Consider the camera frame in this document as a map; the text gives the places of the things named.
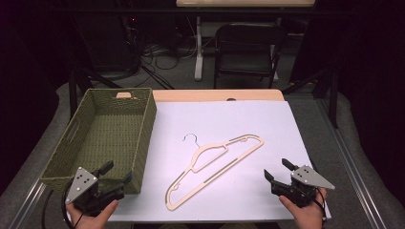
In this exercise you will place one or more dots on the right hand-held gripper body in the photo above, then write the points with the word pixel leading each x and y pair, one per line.
pixel 302 187

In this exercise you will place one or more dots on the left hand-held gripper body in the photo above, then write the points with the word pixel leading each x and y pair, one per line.
pixel 86 191

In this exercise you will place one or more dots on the green woven basket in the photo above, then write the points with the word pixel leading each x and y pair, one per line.
pixel 105 140

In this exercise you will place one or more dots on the beige clothes hanger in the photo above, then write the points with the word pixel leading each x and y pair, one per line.
pixel 210 171

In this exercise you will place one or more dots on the person's right hand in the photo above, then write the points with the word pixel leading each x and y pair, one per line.
pixel 305 214

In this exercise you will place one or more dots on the person's left hand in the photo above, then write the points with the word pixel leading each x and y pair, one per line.
pixel 92 218

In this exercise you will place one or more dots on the black metal stand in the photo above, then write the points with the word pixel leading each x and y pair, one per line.
pixel 89 81
pixel 324 92

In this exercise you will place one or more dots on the light wooden tabletop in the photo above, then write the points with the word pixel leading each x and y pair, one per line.
pixel 219 94

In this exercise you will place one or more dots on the black folding chair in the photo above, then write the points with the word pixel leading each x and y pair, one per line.
pixel 246 52

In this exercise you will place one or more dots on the white table leg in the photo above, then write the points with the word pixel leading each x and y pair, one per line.
pixel 199 47

